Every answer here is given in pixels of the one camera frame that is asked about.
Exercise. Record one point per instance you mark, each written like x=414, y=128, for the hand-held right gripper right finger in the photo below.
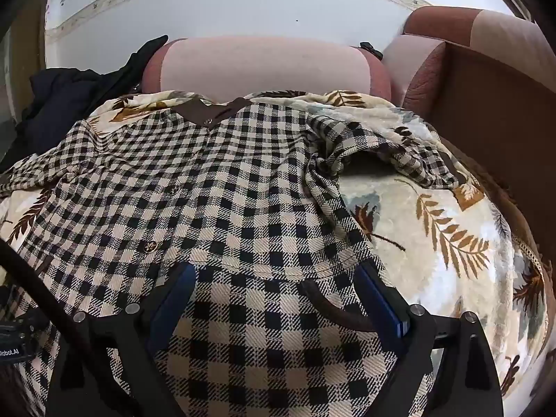
x=383, y=305

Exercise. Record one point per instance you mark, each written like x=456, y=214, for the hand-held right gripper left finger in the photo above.
x=174, y=300

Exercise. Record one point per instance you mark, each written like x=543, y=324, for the black and beige checked coat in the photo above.
x=243, y=208

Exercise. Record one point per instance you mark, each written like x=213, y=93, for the leaf print blanket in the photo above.
x=438, y=221

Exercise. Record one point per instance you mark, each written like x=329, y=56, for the dark jacket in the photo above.
x=74, y=95

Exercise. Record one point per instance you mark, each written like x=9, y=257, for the pink and brown sofa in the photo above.
x=269, y=67

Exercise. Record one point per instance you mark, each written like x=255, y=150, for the small black clip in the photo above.
x=370, y=48

